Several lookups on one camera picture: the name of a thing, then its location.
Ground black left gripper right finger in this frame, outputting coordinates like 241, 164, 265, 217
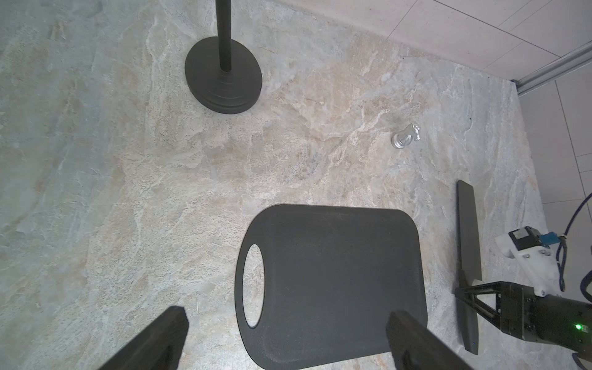
386, 310, 472, 370

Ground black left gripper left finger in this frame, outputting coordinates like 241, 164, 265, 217
100, 306, 190, 370

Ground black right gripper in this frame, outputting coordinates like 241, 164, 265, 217
455, 282, 591, 356

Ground black cutting board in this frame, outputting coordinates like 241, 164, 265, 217
234, 204, 428, 369

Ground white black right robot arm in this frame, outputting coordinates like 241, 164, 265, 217
455, 274, 591, 362

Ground small silver metal object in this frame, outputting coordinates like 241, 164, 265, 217
391, 123, 421, 150

